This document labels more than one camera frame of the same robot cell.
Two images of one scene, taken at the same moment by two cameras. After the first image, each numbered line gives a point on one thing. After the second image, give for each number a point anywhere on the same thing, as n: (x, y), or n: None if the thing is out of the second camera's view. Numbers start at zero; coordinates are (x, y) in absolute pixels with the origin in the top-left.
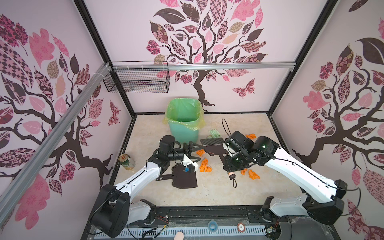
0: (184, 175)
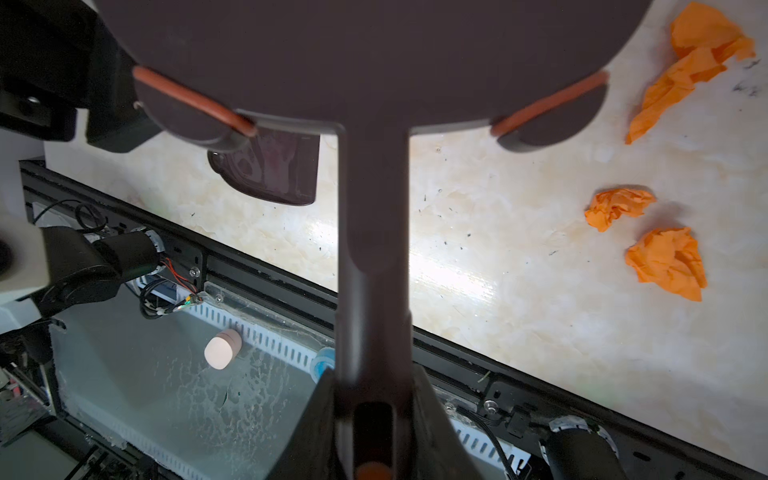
0: (272, 166)
